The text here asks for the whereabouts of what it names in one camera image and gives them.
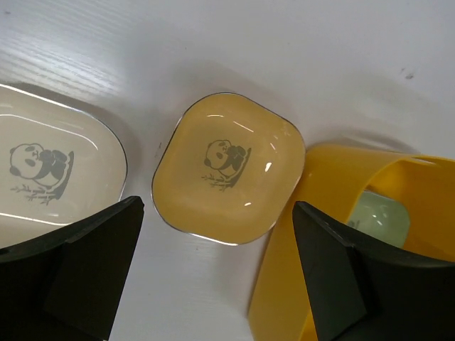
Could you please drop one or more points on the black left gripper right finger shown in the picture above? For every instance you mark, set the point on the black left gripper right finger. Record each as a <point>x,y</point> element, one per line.
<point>360,288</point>

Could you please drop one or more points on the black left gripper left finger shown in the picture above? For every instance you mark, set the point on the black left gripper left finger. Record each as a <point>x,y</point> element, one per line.
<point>67,284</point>

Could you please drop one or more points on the green panda plate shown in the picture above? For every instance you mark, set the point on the green panda plate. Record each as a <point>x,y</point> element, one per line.
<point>382,218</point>

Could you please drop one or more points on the cream panda plate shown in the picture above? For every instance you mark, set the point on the cream panda plate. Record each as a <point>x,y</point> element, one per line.
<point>59,165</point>

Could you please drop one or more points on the yellow panda plate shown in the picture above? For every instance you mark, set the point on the yellow panda plate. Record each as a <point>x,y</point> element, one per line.
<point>229,170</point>

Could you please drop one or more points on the yellow plastic bin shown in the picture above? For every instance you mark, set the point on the yellow plastic bin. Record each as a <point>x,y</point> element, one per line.
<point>334,177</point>

